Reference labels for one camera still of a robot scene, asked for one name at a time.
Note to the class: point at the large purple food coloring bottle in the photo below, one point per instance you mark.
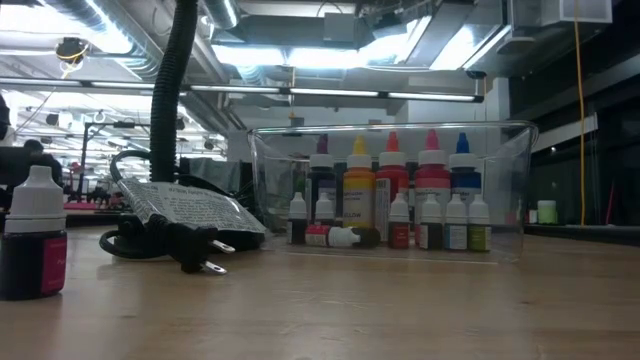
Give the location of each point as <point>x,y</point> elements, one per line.
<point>321,175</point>

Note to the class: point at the large yellow food coloring bottle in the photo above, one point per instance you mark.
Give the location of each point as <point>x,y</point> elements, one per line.
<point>359,195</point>

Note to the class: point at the small bottle red label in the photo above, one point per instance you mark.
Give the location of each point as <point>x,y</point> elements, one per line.
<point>399,235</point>
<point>345,236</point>

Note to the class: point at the large red food coloring bottle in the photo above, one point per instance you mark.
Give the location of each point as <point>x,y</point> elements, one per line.
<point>392,172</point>

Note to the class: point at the small black food coloring bottle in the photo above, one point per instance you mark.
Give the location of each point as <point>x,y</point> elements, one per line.
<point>371,238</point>

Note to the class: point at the large pink food coloring bottle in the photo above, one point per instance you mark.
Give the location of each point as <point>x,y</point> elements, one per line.
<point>432,175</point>

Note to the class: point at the small dark bottle white label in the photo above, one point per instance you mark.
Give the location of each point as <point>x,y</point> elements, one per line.
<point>431,237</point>

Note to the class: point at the large blue food coloring bottle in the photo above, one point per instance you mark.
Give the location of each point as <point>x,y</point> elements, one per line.
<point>464,177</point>

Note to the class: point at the small bottle green label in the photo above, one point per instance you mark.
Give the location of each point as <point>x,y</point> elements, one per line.
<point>479,239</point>

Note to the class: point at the long ceiling light strip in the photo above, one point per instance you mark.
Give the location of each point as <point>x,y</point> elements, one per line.
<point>330,92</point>

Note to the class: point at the grey background cover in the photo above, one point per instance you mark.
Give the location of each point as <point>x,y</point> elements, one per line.
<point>220,175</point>

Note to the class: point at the bright ceiling light panel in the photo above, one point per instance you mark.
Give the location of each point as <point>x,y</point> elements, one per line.
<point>325,57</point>

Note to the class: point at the grey ceiling ventilation box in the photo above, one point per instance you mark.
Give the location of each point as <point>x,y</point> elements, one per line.
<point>345,30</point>

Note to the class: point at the black gooseneck desk lamp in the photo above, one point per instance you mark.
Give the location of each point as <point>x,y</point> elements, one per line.
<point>167,100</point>

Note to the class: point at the clear plastic container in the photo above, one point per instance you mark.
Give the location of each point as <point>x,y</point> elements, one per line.
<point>510,200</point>

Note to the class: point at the green and white cup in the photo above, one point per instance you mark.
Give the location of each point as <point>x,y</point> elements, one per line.
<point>547,214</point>

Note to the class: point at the person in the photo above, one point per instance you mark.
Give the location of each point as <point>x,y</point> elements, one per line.
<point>42,167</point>

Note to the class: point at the black ceiling dome sensor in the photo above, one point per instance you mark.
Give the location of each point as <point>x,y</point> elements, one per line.
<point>71,50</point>

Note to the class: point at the dark background monitor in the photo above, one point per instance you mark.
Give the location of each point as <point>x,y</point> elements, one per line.
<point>15,167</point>

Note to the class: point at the white ceiling air unit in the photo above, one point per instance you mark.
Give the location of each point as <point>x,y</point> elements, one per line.
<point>575,10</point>

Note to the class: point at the silver ceiling air duct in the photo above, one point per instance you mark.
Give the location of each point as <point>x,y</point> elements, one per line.
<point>145,60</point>

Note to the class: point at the black aluminium table frame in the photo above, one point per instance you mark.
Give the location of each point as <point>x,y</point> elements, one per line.
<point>600,235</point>

